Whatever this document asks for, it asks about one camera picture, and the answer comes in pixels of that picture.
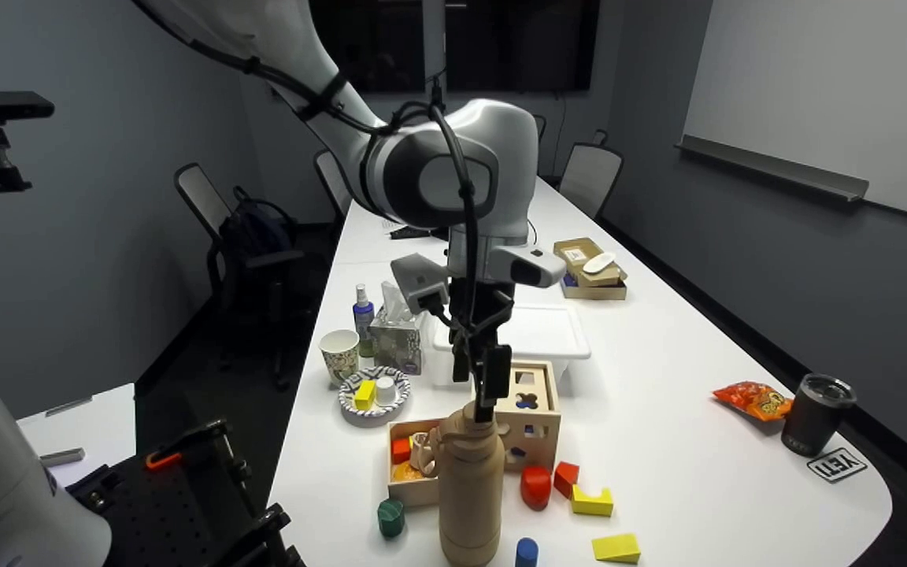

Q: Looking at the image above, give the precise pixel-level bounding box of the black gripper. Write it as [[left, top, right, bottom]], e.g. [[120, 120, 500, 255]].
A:
[[441, 273, 519, 427]]

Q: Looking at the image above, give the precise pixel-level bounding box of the beige tiered bottle lid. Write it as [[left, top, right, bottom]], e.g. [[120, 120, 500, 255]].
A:
[[437, 401, 508, 448]]

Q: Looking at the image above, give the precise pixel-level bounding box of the beige plastic bottle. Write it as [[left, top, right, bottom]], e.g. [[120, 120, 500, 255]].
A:
[[435, 401, 508, 567]]

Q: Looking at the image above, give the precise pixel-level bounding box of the wooden shape sorter box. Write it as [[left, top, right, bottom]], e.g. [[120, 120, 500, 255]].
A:
[[492, 357, 568, 476]]

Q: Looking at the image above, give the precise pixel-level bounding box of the small white cylinder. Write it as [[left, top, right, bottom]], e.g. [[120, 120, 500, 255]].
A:
[[371, 372, 400, 409]]

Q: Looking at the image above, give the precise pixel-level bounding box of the yellow block on plate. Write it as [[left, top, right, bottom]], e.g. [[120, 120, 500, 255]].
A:
[[350, 378, 380, 411]]

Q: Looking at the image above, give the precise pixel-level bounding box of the patterned paper plate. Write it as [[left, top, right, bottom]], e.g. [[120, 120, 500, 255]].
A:
[[334, 362, 414, 427]]

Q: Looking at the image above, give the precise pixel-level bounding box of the flat cardboard box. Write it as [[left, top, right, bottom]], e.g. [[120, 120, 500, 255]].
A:
[[551, 232, 631, 302]]

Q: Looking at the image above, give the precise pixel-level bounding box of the patterned paper cup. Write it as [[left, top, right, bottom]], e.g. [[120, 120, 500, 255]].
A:
[[319, 326, 365, 392]]

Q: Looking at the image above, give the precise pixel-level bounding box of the red square block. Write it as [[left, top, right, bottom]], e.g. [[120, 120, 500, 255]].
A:
[[551, 456, 583, 501]]

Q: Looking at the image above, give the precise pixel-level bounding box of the wooden block tray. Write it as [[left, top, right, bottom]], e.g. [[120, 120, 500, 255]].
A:
[[384, 411, 448, 509]]

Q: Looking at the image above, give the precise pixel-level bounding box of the green cylinder block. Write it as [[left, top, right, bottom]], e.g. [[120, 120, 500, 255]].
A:
[[376, 494, 410, 545]]

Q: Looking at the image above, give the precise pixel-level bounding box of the yellow notched block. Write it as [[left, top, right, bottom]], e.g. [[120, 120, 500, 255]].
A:
[[568, 482, 619, 519]]

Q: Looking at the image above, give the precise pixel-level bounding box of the light grey conference chair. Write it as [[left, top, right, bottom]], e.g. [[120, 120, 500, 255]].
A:
[[554, 140, 628, 220]]

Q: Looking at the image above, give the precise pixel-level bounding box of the yellow flat block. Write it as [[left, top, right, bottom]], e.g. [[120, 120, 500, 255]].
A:
[[590, 528, 647, 567]]

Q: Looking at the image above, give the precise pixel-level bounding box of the black chair with backpack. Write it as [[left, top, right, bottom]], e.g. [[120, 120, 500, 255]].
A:
[[171, 159, 311, 353]]

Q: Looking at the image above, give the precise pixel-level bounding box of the orange snack bag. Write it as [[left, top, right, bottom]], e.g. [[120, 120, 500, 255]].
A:
[[710, 378, 796, 427]]

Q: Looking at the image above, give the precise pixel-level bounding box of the black stand with orange clamps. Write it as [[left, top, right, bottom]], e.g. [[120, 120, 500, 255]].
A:
[[65, 417, 296, 567]]

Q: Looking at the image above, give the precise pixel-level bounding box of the dark glass window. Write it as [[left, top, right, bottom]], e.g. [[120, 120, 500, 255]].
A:
[[308, 0, 604, 98]]

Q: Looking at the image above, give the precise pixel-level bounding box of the black travel tumbler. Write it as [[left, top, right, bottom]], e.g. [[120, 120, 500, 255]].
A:
[[779, 372, 860, 459]]

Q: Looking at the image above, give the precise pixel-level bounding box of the grey whiteboard marker tray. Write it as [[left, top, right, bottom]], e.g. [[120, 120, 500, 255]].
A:
[[676, 131, 873, 206]]

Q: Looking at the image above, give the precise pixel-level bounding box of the black and white tag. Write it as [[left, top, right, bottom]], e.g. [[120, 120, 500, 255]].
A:
[[803, 443, 870, 488]]

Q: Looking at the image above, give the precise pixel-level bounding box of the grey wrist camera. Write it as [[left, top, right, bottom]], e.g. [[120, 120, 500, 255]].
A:
[[388, 252, 455, 314]]

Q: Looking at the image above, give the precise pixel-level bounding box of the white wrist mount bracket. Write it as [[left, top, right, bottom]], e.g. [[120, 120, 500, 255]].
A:
[[445, 222, 571, 290]]

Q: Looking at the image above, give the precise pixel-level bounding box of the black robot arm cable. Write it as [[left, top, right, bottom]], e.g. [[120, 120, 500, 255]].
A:
[[186, 38, 483, 276]]

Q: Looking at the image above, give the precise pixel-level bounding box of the white wall whiteboard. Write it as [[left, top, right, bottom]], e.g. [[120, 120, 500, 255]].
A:
[[681, 0, 907, 229]]

